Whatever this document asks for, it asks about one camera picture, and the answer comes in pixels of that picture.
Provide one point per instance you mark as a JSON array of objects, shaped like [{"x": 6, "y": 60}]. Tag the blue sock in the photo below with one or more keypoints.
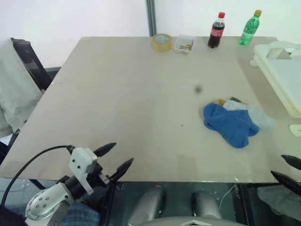
[
  {"x": 235, "y": 117},
  {"x": 237, "y": 140}
]

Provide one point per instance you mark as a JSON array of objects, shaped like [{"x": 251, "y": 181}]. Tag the black table leg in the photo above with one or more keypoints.
[{"x": 37, "y": 184}]

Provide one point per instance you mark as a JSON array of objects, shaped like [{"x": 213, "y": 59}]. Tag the green soda bottle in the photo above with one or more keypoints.
[{"x": 249, "y": 29}]

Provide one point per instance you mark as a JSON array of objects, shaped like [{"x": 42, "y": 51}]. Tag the grey rounded left robot leg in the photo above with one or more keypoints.
[{"x": 148, "y": 204}]

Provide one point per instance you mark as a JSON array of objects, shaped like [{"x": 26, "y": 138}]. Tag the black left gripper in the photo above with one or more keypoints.
[{"x": 96, "y": 177}]

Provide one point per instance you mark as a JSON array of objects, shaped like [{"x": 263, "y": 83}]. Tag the white plastic tray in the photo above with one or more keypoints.
[{"x": 282, "y": 68}]

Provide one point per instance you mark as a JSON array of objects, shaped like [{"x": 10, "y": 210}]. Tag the clear packing tape roll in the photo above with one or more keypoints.
[{"x": 161, "y": 46}]

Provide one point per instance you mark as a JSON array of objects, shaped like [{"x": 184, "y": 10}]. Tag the black chair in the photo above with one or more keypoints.
[{"x": 33, "y": 61}]

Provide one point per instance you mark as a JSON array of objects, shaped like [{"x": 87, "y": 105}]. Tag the clear box of coloured clips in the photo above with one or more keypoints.
[{"x": 184, "y": 46}]

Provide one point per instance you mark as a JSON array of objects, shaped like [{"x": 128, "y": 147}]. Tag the grey robot torso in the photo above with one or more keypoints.
[{"x": 188, "y": 222}]

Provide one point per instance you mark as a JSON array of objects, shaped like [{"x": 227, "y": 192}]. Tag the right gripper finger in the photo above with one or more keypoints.
[
  {"x": 289, "y": 180},
  {"x": 294, "y": 161}
]

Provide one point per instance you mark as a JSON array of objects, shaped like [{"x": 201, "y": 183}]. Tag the blue plaid fabric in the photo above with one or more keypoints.
[{"x": 81, "y": 215}]

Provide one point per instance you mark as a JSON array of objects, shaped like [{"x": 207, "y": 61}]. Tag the grey metal wall post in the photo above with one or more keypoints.
[{"x": 151, "y": 16}]

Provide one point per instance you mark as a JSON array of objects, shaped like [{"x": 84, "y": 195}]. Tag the cola bottle with red cap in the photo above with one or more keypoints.
[{"x": 216, "y": 33}]

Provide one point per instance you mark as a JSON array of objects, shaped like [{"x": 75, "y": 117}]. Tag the light grey sock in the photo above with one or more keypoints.
[{"x": 261, "y": 117}]

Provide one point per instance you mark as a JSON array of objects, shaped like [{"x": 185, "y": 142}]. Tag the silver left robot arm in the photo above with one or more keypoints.
[{"x": 44, "y": 204}]

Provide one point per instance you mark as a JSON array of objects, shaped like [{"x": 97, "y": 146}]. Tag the grey rounded right robot leg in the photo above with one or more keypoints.
[{"x": 207, "y": 203}]

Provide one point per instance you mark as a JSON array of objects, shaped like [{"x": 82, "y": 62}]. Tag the grey fabric under table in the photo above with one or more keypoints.
[{"x": 279, "y": 199}]

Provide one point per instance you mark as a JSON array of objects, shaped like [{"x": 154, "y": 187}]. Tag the dark cloth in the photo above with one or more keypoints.
[{"x": 235, "y": 99}]

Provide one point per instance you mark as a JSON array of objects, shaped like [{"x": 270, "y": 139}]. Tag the tan yellow cloth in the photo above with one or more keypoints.
[{"x": 219, "y": 102}]

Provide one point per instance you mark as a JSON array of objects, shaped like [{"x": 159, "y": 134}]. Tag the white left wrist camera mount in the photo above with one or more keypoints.
[{"x": 80, "y": 160}]

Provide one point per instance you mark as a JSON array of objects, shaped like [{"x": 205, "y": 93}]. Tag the grey rounded robot leg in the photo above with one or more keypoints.
[
  {"x": 207, "y": 203},
  {"x": 148, "y": 204}
]

